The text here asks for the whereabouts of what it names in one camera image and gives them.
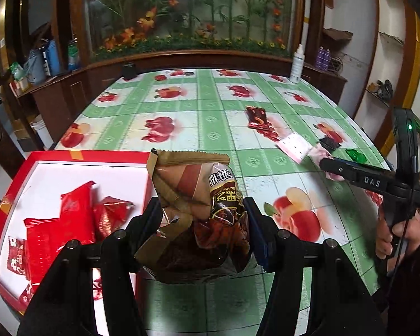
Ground small black snack packet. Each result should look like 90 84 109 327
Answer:
319 136 340 153

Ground long red snack packet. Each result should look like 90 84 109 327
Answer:
60 181 95 244

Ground pink white snack packet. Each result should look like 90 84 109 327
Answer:
276 133 312 164

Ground red flower snack packet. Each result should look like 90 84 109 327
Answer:
6 236 28 276

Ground small black box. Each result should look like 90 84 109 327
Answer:
121 63 139 81

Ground white spray bottle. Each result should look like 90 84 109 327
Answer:
289 44 305 83

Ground red foil snack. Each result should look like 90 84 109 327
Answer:
92 197 135 242

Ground wide red snack packet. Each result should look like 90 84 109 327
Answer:
24 218 63 286

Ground green fruit pattern tablecloth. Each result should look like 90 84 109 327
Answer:
53 67 389 336

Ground brown gold snack bag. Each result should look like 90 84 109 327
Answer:
135 149 255 284

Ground red gift box tray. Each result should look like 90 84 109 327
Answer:
0 150 151 314

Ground dark red chocolate packet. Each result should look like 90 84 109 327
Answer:
246 106 279 142

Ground flower mural glass panel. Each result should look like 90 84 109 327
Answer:
84 0 295 62

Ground person right hand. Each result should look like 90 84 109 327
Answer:
375 206 420 272

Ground purple bottles on shelf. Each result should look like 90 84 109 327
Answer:
314 46 331 71

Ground green candy wrapper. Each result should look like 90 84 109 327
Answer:
345 149 367 164

